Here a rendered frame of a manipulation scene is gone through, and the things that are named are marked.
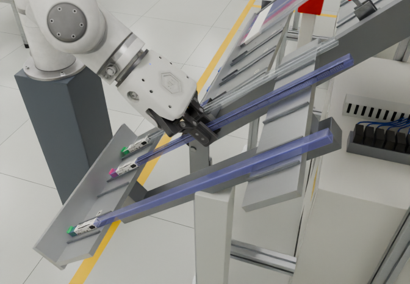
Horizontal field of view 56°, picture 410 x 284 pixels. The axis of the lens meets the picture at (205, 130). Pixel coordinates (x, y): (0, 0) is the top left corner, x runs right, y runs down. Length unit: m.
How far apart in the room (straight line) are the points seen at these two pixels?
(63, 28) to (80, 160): 0.92
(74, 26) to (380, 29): 0.49
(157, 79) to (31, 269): 1.19
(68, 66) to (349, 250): 0.95
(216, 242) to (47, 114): 0.76
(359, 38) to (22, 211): 1.51
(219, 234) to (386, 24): 0.46
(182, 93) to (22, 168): 1.50
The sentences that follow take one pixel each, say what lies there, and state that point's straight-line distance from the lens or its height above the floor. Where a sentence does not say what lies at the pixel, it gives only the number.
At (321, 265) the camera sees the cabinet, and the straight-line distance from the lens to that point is 1.20.
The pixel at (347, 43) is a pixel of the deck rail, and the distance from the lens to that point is 0.73.
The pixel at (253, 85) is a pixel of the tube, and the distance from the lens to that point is 0.65.
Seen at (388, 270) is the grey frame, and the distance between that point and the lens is 1.11.
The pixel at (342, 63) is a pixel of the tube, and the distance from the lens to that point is 0.52.
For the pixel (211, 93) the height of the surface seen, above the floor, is 0.73.
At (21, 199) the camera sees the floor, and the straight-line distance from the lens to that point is 1.88.
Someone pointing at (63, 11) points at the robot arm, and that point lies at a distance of 0.50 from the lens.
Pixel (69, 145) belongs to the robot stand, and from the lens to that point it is 1.36.
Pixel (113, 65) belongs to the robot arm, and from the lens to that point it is 0.57.
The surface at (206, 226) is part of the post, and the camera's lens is 0.72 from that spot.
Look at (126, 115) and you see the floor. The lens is 2.17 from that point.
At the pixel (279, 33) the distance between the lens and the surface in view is 1.07.
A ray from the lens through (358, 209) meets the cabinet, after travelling 1.00.
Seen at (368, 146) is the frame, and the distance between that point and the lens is 1.06.
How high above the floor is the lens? 1.31
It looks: 40 degrees down
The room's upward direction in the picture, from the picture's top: straight up
